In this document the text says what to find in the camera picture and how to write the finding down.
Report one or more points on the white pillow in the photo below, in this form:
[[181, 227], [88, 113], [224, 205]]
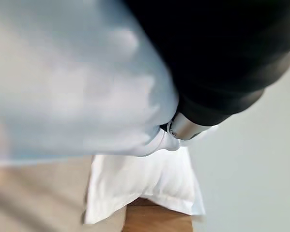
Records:
[[145, 178]]

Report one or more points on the wooden bed headboard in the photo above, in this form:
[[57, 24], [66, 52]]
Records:
[[157, 218]]

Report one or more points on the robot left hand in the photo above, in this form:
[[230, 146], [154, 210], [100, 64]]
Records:
[[220, 60]]

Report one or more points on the white duvet cover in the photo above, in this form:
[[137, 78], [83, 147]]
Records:
[[70, 84]]

